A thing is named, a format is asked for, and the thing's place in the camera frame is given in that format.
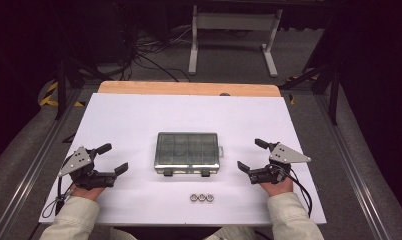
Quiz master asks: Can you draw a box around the right hand-held gripper cable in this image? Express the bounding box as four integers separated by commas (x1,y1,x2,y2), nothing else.
278,164,313,219

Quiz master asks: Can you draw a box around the person's right leg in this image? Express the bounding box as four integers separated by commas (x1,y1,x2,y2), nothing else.
203,226,257,240

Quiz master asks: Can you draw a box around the aluminium rail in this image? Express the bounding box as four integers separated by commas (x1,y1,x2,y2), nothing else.
0,88,85,240
313,93,395,240

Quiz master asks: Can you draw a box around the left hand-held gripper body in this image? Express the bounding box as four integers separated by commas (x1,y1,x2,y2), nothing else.
57,145,118,191

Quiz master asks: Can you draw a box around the white metal stand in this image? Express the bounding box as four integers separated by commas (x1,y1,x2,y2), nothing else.
188,4,284,78

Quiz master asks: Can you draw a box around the black metal stand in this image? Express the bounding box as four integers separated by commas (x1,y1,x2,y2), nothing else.
278,59,343,126

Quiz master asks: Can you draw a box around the hand-held gripper cable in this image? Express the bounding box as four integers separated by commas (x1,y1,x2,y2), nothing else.
278,164,313,219
41,156,75,219

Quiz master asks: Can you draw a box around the bundle of floor cables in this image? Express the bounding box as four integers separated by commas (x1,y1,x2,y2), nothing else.
122,26,193,83

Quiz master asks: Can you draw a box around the white board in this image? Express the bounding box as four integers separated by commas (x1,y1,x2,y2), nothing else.
38,92,327,226

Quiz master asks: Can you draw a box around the person's left leg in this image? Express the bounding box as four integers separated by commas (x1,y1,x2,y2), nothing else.
108,227,138,240

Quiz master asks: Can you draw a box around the black tripod stand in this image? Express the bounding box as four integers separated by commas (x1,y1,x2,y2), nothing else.
53,49,113,121

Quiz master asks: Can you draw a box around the person's right hand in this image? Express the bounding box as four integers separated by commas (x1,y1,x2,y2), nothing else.
259,176,294,198

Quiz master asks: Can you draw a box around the person's left hand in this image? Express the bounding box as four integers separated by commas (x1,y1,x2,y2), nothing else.
69,184,106,202

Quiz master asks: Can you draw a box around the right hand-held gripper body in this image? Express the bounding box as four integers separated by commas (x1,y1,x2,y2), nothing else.
248,142,312,185

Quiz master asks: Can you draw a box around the left hand-held gripper cable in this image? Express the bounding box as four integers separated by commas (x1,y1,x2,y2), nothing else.
41,156,75,219

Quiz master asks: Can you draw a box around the clear plastic compartment box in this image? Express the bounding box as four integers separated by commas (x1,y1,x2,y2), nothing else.
153,131,225,178

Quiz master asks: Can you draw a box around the person's leg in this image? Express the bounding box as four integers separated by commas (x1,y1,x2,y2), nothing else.
108,227,138,240
203,226,257,240

